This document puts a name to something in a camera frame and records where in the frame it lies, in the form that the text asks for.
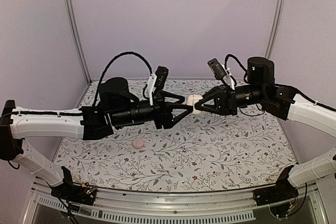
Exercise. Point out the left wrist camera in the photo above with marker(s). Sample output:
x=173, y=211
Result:
x=160, y=77

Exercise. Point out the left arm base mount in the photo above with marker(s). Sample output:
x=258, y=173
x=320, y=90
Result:
x=70, y=192

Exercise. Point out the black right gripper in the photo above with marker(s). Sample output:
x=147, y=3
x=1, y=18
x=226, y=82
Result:
x=224, y=99

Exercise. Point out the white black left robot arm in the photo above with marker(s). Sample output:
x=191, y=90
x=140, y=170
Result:
x=117, y=108

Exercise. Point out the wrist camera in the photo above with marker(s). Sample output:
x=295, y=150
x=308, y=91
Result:
x=221, y=73
x=160, y=77

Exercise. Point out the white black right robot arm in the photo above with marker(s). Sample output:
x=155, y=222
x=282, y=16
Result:
x=282, y=101

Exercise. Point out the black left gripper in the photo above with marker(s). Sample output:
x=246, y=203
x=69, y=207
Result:
x=166, y=118

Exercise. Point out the white earbuds charging case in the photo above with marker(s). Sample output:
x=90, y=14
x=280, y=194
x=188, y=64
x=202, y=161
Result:
x=192, y=100

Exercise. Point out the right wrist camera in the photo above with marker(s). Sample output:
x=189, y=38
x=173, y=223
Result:
x=221, y=73

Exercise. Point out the aluminium front rail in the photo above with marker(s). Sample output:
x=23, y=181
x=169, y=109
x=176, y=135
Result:
x=126, y=206

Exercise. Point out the floral patterned table mat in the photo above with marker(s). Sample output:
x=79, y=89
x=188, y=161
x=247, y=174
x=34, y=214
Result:
x=205, y=152

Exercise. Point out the aluminium corner post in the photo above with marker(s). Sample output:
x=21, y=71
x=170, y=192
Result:
x=274, y=28
x=76, y=40

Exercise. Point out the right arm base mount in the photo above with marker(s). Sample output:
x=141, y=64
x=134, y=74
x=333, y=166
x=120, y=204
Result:
x=281, y=191

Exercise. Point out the right aluminium corner post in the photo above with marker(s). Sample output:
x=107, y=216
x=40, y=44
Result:
x=274, y=28

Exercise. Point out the left aluminium corner post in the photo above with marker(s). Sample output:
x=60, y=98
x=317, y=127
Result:
x=76, y=40

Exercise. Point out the pinkish earbud on table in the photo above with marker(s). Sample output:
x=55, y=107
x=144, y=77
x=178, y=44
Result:
x=138, y=143

